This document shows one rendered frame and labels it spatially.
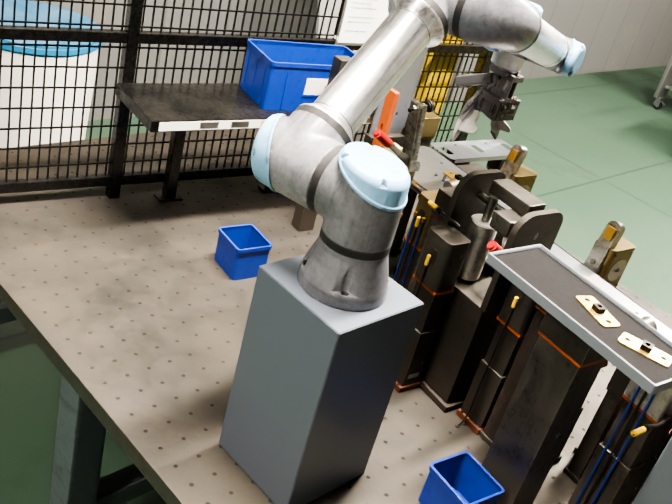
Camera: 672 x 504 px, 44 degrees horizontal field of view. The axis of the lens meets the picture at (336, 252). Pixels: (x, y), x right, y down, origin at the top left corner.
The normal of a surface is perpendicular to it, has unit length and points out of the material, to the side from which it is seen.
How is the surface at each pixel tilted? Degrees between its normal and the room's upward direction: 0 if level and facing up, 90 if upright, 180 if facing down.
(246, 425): 90
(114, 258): 0
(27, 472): 0
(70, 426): 90
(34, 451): 0
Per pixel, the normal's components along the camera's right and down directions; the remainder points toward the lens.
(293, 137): -0.14, -0.49
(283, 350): -0.72, 0.19
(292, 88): 0.47, 0.54
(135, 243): 0.23, -0.84
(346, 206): -0.55, 0.30
